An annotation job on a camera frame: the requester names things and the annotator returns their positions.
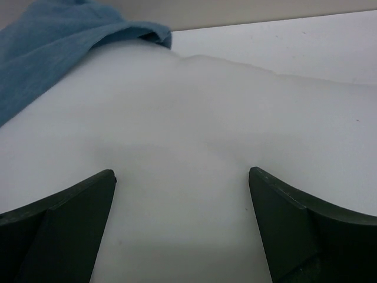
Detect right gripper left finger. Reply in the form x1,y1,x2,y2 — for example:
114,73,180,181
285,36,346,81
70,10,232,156
1,169,117,282

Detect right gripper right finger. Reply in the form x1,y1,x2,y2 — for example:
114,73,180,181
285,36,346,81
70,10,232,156
249,167,376,282

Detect white pillow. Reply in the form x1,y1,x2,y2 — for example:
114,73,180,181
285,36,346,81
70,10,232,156
1,41,376,282

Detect blue pillowcase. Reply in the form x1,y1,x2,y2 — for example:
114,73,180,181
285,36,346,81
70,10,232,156
1,1,172,125

